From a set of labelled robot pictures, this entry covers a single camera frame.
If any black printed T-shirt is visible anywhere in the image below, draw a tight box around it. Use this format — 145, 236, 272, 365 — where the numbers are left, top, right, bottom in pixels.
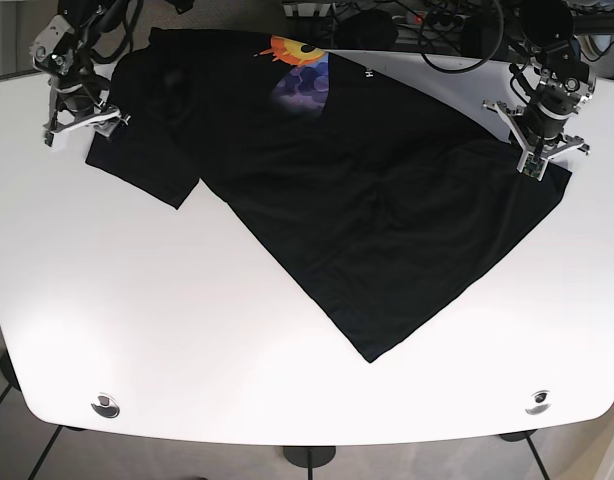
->
86, 28, 571, 362

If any front black table foot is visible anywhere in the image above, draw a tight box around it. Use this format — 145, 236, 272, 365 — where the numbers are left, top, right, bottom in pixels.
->
282, 446, 337, 469

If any left chrome table grommet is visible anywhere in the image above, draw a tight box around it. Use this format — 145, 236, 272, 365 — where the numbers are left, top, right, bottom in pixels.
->
90, 393, 120, 419

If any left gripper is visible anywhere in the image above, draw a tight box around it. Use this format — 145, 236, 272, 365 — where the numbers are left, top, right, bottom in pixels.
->
482, 100, 590, 181

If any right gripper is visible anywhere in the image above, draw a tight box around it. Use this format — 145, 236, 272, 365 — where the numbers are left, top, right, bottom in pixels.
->
43, 87, 131, 147

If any right chrome table grommet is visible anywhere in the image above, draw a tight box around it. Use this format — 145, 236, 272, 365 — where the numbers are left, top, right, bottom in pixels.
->
524, 390, 552, 416

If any chrome table grommet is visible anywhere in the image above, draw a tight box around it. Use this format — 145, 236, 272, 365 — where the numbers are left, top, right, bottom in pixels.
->
90, 393, 120, 419
524, 390, 552, 416

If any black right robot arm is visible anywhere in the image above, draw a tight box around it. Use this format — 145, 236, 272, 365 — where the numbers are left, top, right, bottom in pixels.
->
30, 0, 144, 147

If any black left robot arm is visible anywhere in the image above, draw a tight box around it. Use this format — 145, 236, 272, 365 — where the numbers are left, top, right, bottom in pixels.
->
422, 1, 596, 181

